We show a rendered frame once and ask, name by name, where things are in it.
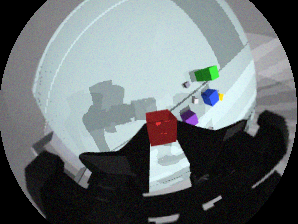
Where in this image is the green block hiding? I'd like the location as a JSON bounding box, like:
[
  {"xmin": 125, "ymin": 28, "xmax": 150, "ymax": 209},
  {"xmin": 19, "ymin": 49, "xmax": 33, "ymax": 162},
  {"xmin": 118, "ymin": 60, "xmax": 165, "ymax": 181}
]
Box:
[{"xmin": 201, "ymin": 65, "xmax": 220, "ymax": 81}]

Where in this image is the blue block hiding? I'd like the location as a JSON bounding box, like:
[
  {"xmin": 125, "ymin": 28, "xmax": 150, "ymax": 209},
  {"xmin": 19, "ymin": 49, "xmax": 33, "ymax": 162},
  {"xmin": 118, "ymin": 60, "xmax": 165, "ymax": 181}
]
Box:
[{"xmin": 201, "ymin": 88, "xmax": 220, "ymax": 107}]

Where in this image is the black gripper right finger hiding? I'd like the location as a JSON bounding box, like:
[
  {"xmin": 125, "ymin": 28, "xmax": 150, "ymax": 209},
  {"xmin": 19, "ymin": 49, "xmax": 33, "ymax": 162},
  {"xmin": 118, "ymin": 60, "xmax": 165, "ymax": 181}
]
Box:
[{"xmin": 176, "ymin": 119, "xmax": 247, "ymax": 180}]

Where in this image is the red block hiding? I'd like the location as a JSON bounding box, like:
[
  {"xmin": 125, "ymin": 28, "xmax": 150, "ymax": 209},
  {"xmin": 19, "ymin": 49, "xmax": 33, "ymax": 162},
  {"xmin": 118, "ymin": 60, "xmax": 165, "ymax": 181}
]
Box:
[{"xmin": 145, "ymin": 109, "xmax": 177, "ymax": 147}]

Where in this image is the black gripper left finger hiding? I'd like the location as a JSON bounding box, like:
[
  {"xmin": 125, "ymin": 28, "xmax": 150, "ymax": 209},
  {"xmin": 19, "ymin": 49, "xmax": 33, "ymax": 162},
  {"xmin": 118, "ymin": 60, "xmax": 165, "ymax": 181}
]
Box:
[{"xmin": 78, "ymin": 123, "xmax": 150, "ymax": 193}]

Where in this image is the small purple block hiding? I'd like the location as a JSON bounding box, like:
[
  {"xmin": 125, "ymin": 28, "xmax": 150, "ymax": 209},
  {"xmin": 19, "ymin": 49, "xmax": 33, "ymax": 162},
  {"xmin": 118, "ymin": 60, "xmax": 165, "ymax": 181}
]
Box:
[{"xmin": 181, "ymin": 111, "xmax": 198, "ymax": 125}]

